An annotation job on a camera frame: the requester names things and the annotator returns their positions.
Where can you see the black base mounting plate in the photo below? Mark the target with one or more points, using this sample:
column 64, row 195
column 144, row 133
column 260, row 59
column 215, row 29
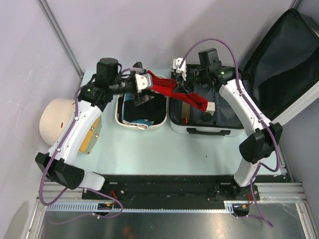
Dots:
column 217, row 187

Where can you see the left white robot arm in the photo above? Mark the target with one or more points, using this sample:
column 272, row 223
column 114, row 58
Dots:
column 90, row 101

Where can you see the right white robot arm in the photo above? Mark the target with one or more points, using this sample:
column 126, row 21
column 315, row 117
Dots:
column 231, row 106

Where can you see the grey slotted cable duct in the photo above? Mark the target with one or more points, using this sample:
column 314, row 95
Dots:
column 103, row 207

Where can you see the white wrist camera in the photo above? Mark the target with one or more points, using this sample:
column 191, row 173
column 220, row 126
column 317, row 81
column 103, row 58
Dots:
column 179, row 67
column 143, row 82

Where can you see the teal cream patterned towel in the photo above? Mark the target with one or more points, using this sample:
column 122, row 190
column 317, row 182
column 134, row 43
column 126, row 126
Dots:
column 141, row 124

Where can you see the cream oval tray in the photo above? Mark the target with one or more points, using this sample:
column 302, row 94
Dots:
column 118, row 111

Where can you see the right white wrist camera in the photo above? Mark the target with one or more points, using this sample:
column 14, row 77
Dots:
column 179, row 67

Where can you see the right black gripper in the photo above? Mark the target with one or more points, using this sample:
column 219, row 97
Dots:
column 187, row 72

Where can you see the aluminium corner post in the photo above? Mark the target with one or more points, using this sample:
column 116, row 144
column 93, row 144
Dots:
column 48, row 13
column 295, row 4

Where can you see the left aluminium corner post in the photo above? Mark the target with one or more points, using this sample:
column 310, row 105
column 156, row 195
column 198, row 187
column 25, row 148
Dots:
column 48, row 13

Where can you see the black white space suitcase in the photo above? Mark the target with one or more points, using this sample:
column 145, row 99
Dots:
column 281, row 76

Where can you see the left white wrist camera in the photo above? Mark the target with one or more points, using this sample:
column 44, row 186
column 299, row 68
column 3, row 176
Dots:
column 143, row 82

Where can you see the small white square box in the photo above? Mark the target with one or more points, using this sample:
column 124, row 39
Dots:
column 210, row 108

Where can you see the black garment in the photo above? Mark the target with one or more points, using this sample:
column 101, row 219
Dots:
column 153, row 110

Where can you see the copper cylindrical bottle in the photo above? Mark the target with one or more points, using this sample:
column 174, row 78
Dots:
column 185, row 113

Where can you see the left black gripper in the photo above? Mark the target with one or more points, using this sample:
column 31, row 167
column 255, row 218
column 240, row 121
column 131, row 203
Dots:
column 138, row 100

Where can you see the right aluminium corner post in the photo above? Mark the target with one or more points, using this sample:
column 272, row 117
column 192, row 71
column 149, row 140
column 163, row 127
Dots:
column 295, row 4

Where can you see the black round jar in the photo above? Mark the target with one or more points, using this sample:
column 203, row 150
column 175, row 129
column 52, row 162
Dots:
column 206, row 117

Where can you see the cream cylindrical bucket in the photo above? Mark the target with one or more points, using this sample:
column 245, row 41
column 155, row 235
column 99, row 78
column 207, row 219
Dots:
column 54, row 119

